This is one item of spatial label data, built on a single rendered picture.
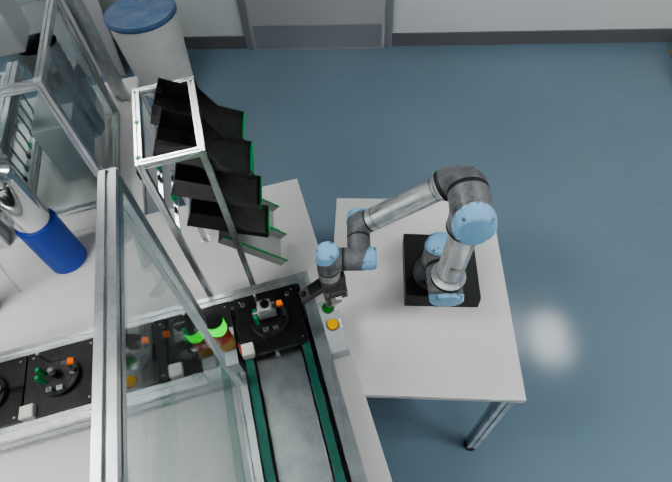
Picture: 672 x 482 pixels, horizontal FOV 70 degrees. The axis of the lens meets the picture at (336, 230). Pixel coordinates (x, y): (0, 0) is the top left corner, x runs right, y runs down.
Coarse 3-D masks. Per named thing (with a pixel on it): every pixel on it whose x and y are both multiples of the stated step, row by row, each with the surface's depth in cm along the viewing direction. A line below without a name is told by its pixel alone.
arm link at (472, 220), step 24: (456, 192) 130; (480, 192) 127; (456, 216) 126; (480, 216) 123; (456, 240) 133; (480, 240) 129; (432, 264) 166; (456, 264) 145; (432, 288) 161; (456, 288) 156
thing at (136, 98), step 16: (192, 80) 149; (192, 96) 145; (144, 112) 154; (192, 112) 140; (208, 160) 134; (144, 176) 133; (208, 176) 139; (160, 208) 143; (224, 208) 152; (176, 224) 153; (176, 240) 157; (208, 240) 211; (192, 256) 166; (240, 256) 173; (208, 288) 183
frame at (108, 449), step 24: (120, 192) 81; (96, 216) 76; (120, 216) 78; (96, 240) 73; (120, 240) 75; (96, 264) 70; (120, 264) 72; (96, 288) 68; (120, 288) 70; (96, 312) 65; (120, 312) 67; (96, 336) 63; (120, 336) 65; (96, 360) 61; (120, 360) 63; (96, 384) 59; (120, 384) 60; (96, 408) 58; (120, 408) 59; (96, 432) 56; (120, 432) 57; (96, 456) 54; (120, 456) 55; (96, 480) 53; (120, 480) 54
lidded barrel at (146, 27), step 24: (120, 0) 378; (144, 0) 376; (168, 0) 374; (120, 24) 357; (144, 24) 355; (168, 24) 364; (120, 48) 376; (144, 48) 366; (168, 48) 375; (144, 72) 385; (168, 72) 389; (192, 72) 420
